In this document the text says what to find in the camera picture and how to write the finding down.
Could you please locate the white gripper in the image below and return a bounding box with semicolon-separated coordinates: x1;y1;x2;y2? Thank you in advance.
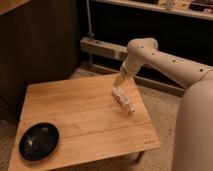
113;63;134;87

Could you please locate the white plastic bottle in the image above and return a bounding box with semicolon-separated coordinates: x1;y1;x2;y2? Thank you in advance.
112;87;135;114

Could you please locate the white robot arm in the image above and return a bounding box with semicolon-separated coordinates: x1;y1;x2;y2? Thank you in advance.
112;38;213;171

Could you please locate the black ceramic bowl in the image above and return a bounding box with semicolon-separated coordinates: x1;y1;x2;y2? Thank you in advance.
19;122;60;162

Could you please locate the wooden table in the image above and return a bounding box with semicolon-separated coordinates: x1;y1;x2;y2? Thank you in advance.
8;74;160;171

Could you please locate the metal vertical pole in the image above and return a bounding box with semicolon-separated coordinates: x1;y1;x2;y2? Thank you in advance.
86;0;94;40

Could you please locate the dark wooden cabinet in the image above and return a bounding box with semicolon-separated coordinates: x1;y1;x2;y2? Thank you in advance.
0;0;79;123

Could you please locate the wooden shelf with items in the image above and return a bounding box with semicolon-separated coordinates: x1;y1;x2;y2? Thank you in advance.
94;0;213;21

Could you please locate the grey metal rail beam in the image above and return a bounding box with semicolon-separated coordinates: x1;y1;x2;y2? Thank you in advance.
80;37;127;61

